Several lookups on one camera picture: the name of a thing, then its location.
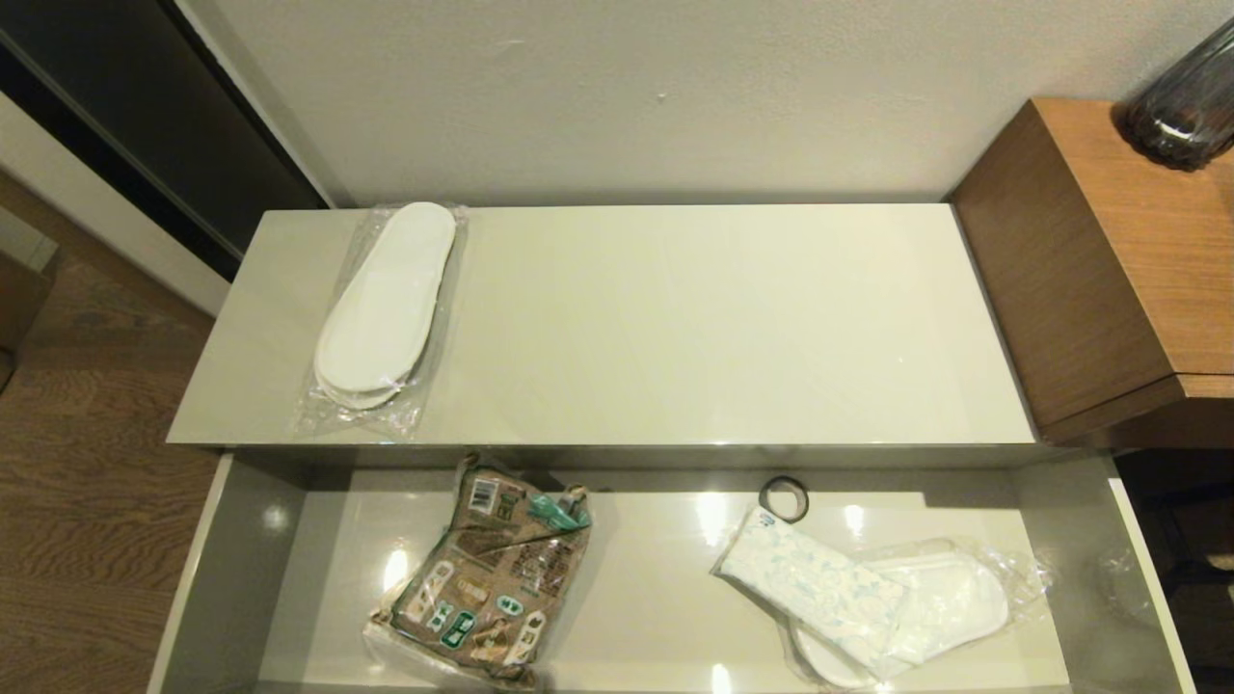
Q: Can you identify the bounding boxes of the black tape roll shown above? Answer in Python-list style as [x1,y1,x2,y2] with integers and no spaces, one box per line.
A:
[758,476,811,524]

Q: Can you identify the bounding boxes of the black metal stand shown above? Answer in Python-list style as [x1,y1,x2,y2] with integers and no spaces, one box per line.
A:
[1147,482,1234,676]

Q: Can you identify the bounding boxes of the brown wooden side cabinet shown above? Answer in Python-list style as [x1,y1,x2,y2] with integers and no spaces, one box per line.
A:
[950,96,1234,449]

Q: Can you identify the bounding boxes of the dark door panel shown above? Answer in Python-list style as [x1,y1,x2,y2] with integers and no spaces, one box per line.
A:
[0,0,334,280]

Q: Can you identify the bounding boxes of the white soft tissue pack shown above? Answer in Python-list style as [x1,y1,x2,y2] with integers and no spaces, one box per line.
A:
[711,509,915,683]

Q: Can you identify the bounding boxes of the white slippers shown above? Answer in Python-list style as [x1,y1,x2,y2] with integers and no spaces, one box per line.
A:
[786,538,1057,691]
[294,200,471,440]

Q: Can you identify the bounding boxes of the brown printed snack bag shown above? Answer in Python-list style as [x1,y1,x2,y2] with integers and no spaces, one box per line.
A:
[364,453,597,689]

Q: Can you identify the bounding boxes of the dark glass vase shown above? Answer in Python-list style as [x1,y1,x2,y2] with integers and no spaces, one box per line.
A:
[1118,19,1234,173]

